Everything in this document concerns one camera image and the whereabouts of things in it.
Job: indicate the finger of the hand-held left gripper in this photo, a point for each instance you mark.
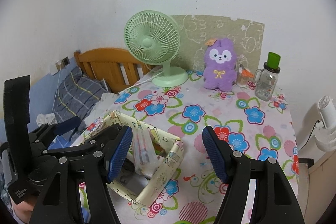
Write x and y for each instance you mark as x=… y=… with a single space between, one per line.
x=67 y=125
x=89 y=144

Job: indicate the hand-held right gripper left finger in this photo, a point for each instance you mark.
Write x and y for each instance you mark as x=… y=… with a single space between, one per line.
x=119 y=155

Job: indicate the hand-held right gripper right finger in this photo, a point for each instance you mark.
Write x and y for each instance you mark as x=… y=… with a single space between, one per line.
x=215 y=155

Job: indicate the clear zip bag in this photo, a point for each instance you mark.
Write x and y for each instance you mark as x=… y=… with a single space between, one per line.
x=143 y=153

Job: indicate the yellow patterned box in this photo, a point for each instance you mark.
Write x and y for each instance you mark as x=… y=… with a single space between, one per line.
x=162 y=179

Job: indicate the white crumpled cloth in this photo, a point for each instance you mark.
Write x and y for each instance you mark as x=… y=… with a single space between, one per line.
x=44 y=119

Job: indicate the plaid grey pillow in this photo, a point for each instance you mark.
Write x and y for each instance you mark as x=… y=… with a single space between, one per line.
x=76 y=92

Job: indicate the wooden bed headboard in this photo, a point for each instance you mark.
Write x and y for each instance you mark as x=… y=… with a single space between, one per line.
x=105 y=61

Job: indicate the small orange-lid jar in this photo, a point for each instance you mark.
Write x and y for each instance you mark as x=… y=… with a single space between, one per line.
x=242 y=79

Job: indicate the purple plush toy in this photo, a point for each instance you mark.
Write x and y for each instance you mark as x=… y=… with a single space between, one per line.
x=219 y=74

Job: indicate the glass jar green lid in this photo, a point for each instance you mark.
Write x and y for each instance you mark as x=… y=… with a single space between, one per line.
x=266 y=85

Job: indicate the beige wooden door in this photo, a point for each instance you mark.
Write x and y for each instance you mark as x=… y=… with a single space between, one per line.
x=323 y=182

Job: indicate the green desk fan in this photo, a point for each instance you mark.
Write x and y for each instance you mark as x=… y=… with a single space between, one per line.
x=147 y=43

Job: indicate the white standing fan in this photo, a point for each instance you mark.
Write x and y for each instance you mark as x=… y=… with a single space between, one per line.
x=326 y=113

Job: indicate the green patterned board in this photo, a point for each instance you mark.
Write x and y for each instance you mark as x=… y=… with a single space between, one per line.
x=236 y=29

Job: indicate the wall socket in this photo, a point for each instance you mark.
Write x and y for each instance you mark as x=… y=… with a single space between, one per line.
x=65 y=61

